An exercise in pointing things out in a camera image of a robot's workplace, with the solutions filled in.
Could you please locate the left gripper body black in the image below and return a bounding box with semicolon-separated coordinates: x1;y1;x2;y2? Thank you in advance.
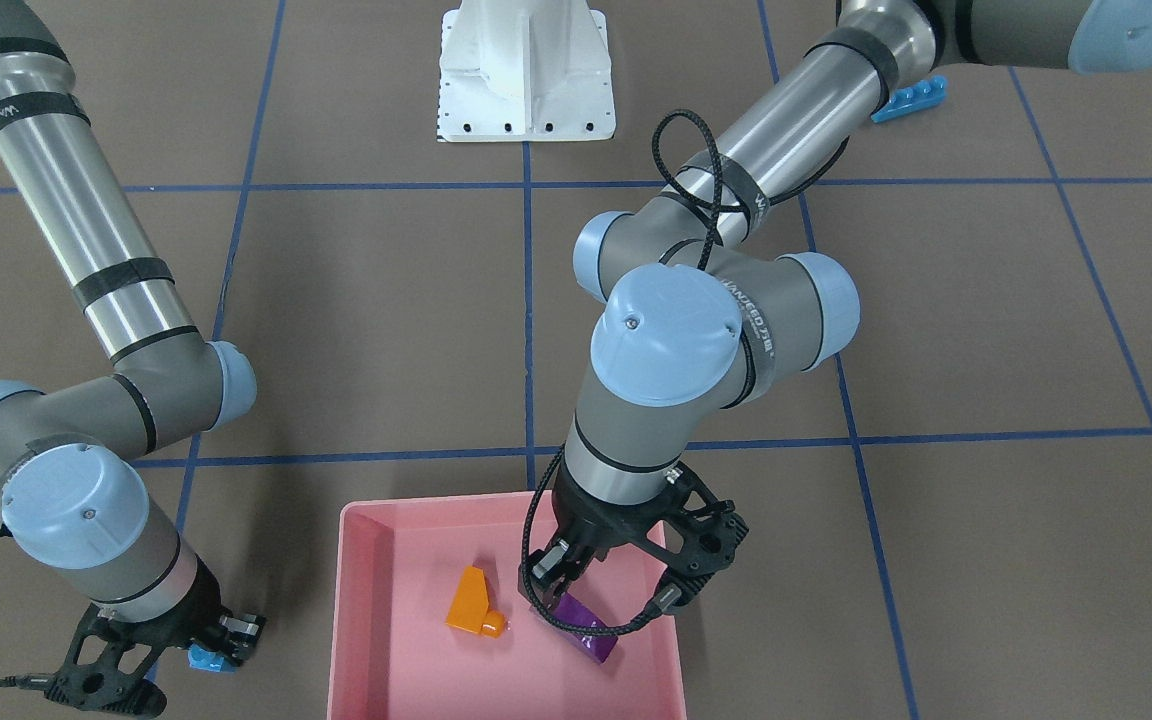
548;462;682;568

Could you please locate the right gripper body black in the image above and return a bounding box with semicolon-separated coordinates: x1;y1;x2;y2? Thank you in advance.
96;560;227;651

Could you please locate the small blue block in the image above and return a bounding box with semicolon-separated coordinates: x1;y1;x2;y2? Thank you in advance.
187;644;237;674

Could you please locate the purple block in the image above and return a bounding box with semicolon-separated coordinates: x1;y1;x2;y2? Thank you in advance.
531;592;617;665

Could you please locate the orange block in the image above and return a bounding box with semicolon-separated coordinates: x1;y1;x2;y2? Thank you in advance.
444;564;507;639

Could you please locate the long blue block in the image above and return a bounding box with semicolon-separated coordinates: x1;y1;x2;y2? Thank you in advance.
870;76;948;124

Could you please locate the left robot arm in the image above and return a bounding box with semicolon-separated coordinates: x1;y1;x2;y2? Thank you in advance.
518;1;1152;635

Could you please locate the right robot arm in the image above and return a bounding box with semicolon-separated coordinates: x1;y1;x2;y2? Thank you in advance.
0;1;260;665

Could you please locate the pink plastic box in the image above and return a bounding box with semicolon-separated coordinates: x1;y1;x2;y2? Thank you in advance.
326;492;687;719

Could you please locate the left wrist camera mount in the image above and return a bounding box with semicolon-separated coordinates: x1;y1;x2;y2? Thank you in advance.
634;462;749;615

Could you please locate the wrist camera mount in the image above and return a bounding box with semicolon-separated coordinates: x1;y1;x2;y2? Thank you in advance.
41;602;174;719
634;462;749;615

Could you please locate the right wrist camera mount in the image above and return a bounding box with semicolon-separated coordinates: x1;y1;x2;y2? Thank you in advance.
41;602;174;719

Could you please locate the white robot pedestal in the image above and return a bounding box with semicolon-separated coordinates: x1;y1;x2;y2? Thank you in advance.
435;1;617;143

